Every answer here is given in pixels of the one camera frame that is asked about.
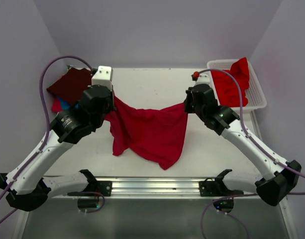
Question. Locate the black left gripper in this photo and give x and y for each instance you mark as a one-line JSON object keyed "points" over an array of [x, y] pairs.
{"points": [[111, 107]]}

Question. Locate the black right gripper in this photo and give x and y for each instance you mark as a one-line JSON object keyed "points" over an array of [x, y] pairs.
{"points": [[187, 108]]}

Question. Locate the crimson t-shirt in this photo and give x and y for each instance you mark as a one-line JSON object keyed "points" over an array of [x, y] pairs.
{"points": [[154, 135]]}

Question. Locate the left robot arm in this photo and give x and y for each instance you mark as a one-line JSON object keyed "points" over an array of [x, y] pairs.
{"points": [[27, 186]]}

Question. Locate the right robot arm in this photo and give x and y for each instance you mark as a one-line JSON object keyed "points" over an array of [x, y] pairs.
{"points": [[278, 176]]}

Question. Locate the bright red t-shirt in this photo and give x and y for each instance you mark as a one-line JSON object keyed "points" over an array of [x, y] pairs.
{"points": [[226, 88]]}

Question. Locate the dark maroon folded t-shirt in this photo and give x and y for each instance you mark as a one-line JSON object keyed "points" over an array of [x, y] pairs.
{"points": [[70, 86]]}

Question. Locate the blue folded t-shirt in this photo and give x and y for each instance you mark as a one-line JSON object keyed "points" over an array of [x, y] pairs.
{"points": [[61, 104]]}

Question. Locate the pink folded t-shirt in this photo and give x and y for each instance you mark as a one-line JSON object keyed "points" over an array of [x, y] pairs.
{"points": [[58, 105]]}

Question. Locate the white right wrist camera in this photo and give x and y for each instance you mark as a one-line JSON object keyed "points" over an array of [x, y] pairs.
{"points": [[200, 78]]}

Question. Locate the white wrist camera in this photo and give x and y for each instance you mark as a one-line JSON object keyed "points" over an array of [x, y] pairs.
{"points": [[103, 77], [200, 78]]}

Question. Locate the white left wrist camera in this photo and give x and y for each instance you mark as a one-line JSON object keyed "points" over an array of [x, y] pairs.
{"points": [[103, 77]]}

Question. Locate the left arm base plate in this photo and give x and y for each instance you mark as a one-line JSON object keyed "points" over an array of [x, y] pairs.
{"points": [[102, 187]]}

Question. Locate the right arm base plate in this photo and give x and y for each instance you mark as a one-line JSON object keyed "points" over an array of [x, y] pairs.
{"points": [[216, 188]]}

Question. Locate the aluminium mounting rail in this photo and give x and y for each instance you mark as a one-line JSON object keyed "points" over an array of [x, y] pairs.
{"points": [[205, 155]]}

